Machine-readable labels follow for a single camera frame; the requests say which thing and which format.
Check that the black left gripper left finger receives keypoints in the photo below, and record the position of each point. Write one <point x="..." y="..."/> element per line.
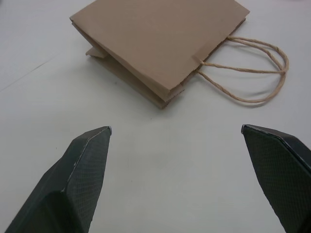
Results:
<point x="73" y="184"/>

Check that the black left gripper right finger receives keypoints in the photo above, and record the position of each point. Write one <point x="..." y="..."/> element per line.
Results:
<point x="281" y="174"/>

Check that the brown paper bag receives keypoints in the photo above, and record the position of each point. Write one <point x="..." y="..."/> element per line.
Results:
<point x="158" y="36"/>

